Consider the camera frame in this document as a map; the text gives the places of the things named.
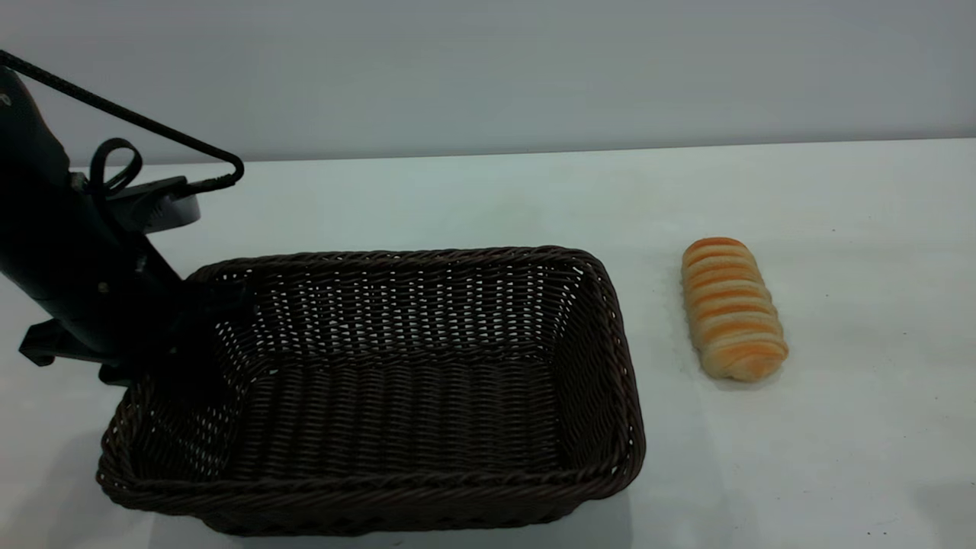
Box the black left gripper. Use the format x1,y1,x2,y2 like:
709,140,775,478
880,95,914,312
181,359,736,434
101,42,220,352
0,172,237,397

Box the dark brown wicker basket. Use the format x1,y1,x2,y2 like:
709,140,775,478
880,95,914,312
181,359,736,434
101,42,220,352
97,246,647,536

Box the striped orange bread roll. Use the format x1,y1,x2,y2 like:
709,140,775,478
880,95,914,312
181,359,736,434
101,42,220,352
681,237,789,382

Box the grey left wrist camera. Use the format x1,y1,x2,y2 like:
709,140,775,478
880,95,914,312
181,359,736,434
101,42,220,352
107,177,201,232

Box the black looped cable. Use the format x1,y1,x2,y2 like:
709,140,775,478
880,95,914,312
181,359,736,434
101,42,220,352
89,138,143,201

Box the black braided cable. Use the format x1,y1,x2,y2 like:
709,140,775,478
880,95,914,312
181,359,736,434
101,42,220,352
0,49,246,193

